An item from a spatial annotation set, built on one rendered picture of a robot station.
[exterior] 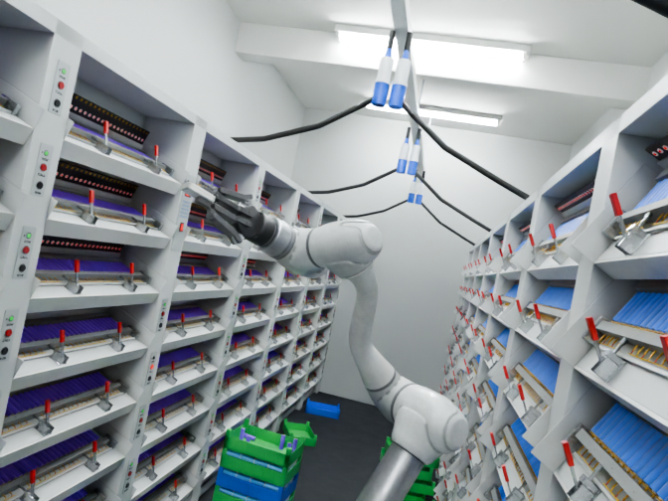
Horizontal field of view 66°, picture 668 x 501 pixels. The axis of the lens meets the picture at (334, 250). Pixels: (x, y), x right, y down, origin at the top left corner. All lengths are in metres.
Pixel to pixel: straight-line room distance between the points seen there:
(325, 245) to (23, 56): 0.82
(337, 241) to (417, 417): 0.53
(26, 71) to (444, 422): 1.30
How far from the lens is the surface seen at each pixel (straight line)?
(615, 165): 1.07
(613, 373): 0.88
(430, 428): 1.42
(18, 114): 1.41
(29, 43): 1.46
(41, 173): 1.41
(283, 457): 2.32
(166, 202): 1.97
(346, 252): 1.18
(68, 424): 1.78
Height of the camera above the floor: 1.36
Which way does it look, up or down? 1 degrees up
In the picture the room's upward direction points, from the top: 11 degrees clockwise
